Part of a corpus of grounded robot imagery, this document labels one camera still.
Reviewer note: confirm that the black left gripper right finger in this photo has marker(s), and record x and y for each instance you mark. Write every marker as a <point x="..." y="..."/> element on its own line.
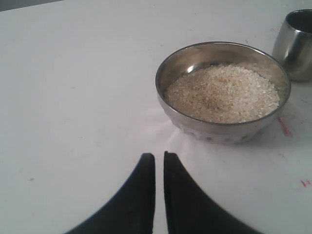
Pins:
<point x="189" y="210"/>

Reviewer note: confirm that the steel bowl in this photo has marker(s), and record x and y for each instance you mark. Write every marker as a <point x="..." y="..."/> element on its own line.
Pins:
<point x="220" y="53"/>

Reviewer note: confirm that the small steel cup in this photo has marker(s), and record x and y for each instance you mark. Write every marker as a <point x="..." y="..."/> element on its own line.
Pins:
<point x="293" y="45"/>

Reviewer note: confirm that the white rice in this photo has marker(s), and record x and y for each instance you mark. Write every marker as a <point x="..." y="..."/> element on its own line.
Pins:
<point x="223" y="94"/>

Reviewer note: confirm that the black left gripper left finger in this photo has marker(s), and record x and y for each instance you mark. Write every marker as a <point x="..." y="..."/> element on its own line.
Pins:
<point x="131" y="210"/>

